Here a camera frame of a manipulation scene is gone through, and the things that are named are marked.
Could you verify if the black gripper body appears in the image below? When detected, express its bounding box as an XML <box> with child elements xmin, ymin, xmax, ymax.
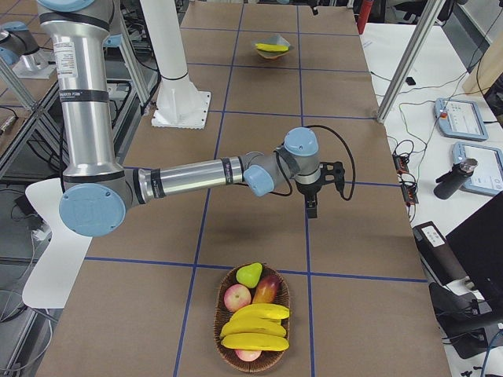
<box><xmin>294</xmin><ymin>172</ymin><xmax>322</xmax><ymax>204</ymax></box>

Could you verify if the yellow banana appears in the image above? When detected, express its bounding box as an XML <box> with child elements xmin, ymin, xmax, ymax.
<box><xmin>255</xmin><ymin>43</ymin><xmax>290</xmax><ymax>53</ymax></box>
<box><xmin>230</xmin><ymin>303</ymin><xmax>290</xmax><ymax>320</ymax></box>
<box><xmin>219</xmin><ymin>317</ymin><xmax>287</xmax><ymax>339</ymax></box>
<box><xmin>221</xmin><ymin>333</ymin><xmax>289</xmax><ymax>352</ymax></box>

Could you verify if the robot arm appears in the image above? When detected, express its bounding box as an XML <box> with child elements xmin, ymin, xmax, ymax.
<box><xmin>38</xmin><ymin>1</ymin><xmax>322</xmax><ymax>236</ymax></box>

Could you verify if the woven fruit basket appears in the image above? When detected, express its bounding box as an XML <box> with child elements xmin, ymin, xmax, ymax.
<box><xmin>214</xmin><ymin>262</ymin><xmax>292</xmax><ymax>373</ymax></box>

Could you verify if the grey square plate orange rim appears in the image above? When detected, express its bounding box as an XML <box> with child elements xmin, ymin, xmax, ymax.
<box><xmin>251</xmin><ymin>34</ymin><xmax>294</xmax><ymax>60</ymax></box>

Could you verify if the green pear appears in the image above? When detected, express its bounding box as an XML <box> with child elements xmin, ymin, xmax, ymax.
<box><xmin>236</xmin><ymin>262</ymin><xmax>263</xmax><ymax>288</ymax></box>

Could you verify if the orange circuit board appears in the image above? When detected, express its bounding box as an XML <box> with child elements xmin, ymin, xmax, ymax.
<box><xmin>401</xmin><ymin>181</ymin><xmax>419</xmax><ymax>206</ymax></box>
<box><xmin>392</xmin><ymin>154</ymin><xmax>409</xmax><ymax>174</ymax></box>

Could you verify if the red mango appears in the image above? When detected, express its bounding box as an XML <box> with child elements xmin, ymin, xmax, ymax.
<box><xmin>252</xmin><ymin>275</ymin><xmax>281</xmax><ymax>304</ymax></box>

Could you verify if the pink apple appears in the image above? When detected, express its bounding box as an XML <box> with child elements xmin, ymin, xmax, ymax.
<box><xmin>234</xmin><ymin>349</ymin><xmax>262</xmax><ymax>362</ymax></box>
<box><xmin>223</xmin><ymin>284</ymin><xmax>252</xmax><ymax>313</ymax></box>

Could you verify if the dark water bottle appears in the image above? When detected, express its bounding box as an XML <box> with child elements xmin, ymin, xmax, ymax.
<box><xmin>433</xmin><ymin>158</ymin><xmax>479</xmax><ymax>199</ymax></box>

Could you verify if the far teach pendant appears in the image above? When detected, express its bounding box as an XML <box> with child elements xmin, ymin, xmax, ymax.
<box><xmin>434</xmin><ymin>98</ymin><xmax>488</xmax><ymax>141</ymax></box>

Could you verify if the teach pendant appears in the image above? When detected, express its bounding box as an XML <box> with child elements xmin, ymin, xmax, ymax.
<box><xmin>434</xmin><ymin>98</ymin><xmax>488</xmax><ymax>141</ymax></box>
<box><xmin>452</xmin><ymin>141</ymin><xmax>502</xmax><ymax>196</ymax></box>

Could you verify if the black monitor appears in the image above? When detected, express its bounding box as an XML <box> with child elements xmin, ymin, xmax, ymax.
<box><xmin>446</xmin><ymin>193</ymin><xmax>502</xmax><ymax>307</ymax></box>

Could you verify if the near teach pendant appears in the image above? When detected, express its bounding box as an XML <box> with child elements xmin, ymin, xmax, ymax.
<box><xmin>452</xmin><ymin>141</ymin><xmax>502</xmax><ymax>196</ymax></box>

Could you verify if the red cylinder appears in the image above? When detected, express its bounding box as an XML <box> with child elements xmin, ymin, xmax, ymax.
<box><xmin>357</xmin><ymin>0</ymin><xmax>373</xmax><ymax>35</ymax></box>

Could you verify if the white chair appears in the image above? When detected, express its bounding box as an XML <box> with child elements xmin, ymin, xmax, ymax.
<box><xmin>22</xmin><ymin>178</ymin><xmax>92</xmax><ymax>309</ymax></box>

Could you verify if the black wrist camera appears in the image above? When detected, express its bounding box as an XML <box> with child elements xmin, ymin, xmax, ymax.
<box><xmin>320</xmin><ymin>161</ymin><xmax>345</xmax><ymax>196</ymax></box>

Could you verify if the aluminium frame post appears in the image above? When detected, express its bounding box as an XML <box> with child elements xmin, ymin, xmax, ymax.
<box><xmin>376</xmin><ymin>0</ymin><xmax>446</xmax><ymax>123</ymax></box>

